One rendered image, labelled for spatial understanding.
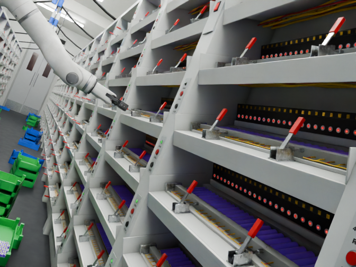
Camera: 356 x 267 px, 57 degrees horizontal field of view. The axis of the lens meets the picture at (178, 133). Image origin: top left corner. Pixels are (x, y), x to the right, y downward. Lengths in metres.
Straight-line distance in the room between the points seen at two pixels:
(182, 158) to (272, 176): 0.47
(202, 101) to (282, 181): 0.51
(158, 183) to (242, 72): 0.42
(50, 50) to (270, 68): 0.88
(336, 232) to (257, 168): 0.21
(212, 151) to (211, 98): 0.30
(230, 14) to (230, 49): 0.11
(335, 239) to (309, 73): 0.30
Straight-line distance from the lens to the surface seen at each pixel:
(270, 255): 0.64
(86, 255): 1.46
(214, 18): 1.09
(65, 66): 1.32
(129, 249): 1.05
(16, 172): 3.40
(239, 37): 1.09
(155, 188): 1.00
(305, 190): 0.54
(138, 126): 1.34
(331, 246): 0.48
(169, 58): 1.73
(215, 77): 0.92
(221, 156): 0.74
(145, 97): 1.68
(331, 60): 0.61
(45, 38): 1.38
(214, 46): 1.04
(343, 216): 0.48
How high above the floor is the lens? 0.91
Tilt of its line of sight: 2 degrees up
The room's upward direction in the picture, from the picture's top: 23 degrees clockwise
